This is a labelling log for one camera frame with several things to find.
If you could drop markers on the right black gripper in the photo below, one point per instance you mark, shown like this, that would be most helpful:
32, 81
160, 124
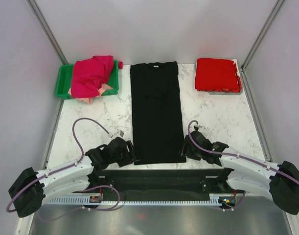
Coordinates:
188, 153

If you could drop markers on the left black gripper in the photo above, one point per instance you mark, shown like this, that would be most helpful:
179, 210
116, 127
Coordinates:
131, 156

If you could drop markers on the black t shirt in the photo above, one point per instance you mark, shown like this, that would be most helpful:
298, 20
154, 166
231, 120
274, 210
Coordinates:
157, 123

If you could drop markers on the peach pink t shirt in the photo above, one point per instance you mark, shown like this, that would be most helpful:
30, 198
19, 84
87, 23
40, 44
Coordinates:
102, 90

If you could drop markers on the magenta t shirt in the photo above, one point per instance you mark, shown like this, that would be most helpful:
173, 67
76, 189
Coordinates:
89, 75

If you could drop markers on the green plastic tray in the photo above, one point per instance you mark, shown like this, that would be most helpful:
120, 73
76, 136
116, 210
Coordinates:
63, 82

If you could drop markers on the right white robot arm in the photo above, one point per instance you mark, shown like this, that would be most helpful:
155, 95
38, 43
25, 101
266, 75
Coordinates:
277, 182

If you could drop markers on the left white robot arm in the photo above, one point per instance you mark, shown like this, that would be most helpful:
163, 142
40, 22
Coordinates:
32, 189

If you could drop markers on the folded red t shirt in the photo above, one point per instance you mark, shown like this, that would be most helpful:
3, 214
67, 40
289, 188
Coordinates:
216, 74

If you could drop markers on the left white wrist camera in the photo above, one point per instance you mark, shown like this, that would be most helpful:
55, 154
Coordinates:
119, 133

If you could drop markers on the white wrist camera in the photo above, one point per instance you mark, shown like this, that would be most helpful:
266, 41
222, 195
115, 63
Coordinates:
199, 127
119, 133

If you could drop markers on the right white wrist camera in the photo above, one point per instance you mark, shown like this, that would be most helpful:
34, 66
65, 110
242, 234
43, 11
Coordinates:
199, 127

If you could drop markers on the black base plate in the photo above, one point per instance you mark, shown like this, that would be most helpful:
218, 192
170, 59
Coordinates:
188, 180

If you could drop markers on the white slotted cable duct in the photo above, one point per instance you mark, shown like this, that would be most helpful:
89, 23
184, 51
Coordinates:
85, 200

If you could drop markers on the left aluminium frame post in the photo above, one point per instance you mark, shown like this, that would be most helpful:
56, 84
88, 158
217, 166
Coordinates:
43, 23

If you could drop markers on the aluminium frame post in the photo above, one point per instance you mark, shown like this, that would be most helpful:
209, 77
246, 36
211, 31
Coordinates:
43, 23
266, 26

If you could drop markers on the right aluminium frame post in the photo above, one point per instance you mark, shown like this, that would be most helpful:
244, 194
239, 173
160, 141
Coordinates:
266, 26

